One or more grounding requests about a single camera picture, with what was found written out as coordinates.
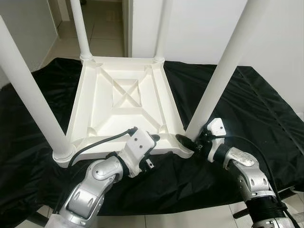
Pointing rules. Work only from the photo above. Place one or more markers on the white plastic table top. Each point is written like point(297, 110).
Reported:
point(95, 109)

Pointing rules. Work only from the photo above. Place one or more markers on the black cloth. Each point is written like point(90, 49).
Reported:
point(256, 123)

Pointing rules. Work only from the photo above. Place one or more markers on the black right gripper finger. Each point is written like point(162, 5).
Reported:
point(184, 141)

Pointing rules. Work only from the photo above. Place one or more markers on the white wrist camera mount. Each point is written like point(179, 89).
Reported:
point(216, 130)
point(139, 145)

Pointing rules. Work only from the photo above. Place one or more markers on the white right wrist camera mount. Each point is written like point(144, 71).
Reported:
point(216, 130)

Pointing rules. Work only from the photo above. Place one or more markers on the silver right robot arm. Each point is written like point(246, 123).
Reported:
point(247, 175)

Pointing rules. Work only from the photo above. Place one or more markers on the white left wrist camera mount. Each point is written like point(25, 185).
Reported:
point(139, 145)

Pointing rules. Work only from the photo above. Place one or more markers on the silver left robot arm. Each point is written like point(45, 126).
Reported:
point(90, 190)

